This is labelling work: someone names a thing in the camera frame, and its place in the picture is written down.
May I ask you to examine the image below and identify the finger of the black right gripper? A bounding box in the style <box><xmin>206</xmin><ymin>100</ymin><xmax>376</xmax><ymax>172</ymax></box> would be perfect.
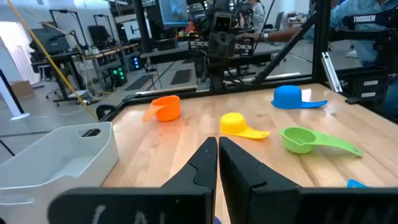
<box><xmin>221</xmin><ymin>32</ymin><xmax>236</xmax><ymax>65</ymax></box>
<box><xmin>207</xmin><ymin>32</ymin><xmax>223</xmax><ymax>65</ymax></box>

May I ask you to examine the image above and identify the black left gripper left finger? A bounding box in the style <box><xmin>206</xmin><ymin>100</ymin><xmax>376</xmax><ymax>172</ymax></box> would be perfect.
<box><xmin>47</xmin><ymin>136</ymin><xmax>218</xmax><ymax>224</ymax></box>

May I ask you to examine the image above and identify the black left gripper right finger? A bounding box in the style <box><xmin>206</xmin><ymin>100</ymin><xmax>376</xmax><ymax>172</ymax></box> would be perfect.
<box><xmin>218</xmin><ymin>136</ymin><xmax>398</xmax><ymax>224</ymax></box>

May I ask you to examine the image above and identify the yellow measuring cup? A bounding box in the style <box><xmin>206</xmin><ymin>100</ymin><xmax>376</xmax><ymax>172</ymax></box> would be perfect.
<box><xmin>219</xmin><ymin>112</ymin><xmax>271</xmax><ymax>140</ymax></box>

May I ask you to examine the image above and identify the green measuring cup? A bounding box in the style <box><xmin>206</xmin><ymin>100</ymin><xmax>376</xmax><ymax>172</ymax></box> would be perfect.
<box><xmin>279</xmin><ymin>126</ymin><xmax>364</xmax><ymax>158</ymax></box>

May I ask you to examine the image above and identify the orange measuring cup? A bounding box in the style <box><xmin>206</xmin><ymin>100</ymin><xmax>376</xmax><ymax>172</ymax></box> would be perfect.
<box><xmin>142</xmin><ymin>95</ymin><xmax>182</xmax><ymax>123</ymax></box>

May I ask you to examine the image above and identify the light blue measuring cup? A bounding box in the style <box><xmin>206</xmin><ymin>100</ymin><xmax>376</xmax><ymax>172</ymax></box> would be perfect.
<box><xmin>346</xmin><ymin>179</ymin><xmax>369</xmax><ymax>189</ymax></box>

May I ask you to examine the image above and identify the white plastic basket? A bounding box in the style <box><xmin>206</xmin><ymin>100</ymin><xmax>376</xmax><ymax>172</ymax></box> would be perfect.
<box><xmin>0</xmin><ymin>121</ymin><xmax>120</xmax><ymax>224</ymax></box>

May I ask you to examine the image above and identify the plain black floor mat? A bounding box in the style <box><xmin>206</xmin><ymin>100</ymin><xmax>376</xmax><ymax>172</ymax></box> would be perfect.
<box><xmin>124</xmin><ymin>73</ymin><xmax>154</xmax><ymax>91</ymax></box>
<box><xmin>170</xmin><ymin>68</ymin><xmax>194</xmax><ymax>86</ymax></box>

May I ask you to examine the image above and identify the large blue display screen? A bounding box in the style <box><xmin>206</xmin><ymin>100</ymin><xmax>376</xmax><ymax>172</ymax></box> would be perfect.
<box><xmin>158</xmin><ymin>0</ymin><xmax>190</xmax><ymax>29</ymax></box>

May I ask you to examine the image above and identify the person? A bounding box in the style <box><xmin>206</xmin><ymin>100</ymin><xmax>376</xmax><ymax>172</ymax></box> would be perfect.
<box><xmin>248</xmin><ymin>0</ymin><xmax>266</xmax><ymax>34</ymax></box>
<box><xmin>236</xmin><ymin>0</ymin><xmax>398</xmax><ymax>118</ymax></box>

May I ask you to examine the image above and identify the computer tower with green lights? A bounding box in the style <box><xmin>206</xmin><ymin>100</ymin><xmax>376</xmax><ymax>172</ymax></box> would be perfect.
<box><xmin>108</xmin><ymin>65</ymin><xmax>129</xmax><ymax>88</ymax></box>

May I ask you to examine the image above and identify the black box with white labels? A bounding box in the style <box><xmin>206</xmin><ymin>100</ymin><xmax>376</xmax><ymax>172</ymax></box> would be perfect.
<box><xmin>337</xmin><ymin>67</ymin><xmax>391</xmax><ymax>105</ymax></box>

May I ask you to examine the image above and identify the cardboard box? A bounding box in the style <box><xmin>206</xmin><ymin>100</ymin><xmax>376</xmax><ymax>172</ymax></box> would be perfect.
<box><xmin>9</xmin><ymin>80</ymin><xmax>35</xmax><ymax>99</ymax></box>

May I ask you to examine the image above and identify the white floor stand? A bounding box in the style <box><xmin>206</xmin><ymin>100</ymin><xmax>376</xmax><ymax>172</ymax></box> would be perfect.
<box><xmin>0</xmin><ymin>68</ymin><xmax>31</xmax><ymax>121</ymax></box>

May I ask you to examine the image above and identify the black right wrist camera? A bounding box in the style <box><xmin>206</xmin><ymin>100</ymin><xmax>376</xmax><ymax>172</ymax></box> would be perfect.
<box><xmin>213</xmin><ymin>11</ymin><xmax>233</xmax><ymax>33</ymax></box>

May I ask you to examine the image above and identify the silver aluminium bracket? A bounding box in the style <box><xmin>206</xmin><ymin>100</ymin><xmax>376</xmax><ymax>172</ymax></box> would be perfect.
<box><xmin>321</xmin><ymin>51</ymin><xmax>343</xmax><ymax>93</ymax></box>

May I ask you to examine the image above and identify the yellow hanging cable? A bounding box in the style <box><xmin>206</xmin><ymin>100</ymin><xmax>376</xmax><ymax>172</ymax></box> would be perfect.
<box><xmin>5</xmin><ymin>0</ymin><xmax>100</xmax><ymax>122</ymax></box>

